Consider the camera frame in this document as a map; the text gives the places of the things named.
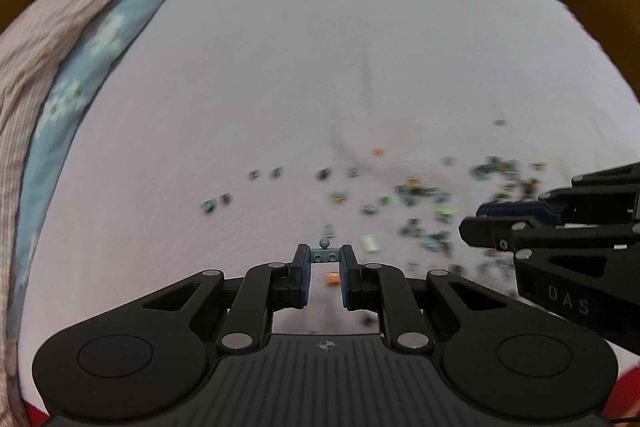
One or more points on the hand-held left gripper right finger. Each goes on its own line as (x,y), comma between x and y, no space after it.
(344,277)

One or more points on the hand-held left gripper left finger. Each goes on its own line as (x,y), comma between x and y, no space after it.
(305,277)

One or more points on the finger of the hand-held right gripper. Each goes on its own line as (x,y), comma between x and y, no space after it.
(520,209)
(485,231)

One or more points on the grey toy brick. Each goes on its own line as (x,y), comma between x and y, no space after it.
(325,256)

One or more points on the scattered small toy bricks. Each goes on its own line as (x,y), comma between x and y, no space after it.
(415,192)

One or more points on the blue floral blanket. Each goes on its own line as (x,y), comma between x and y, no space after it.
(75,92)

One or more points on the pink quilt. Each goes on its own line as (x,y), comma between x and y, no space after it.
(50,32)

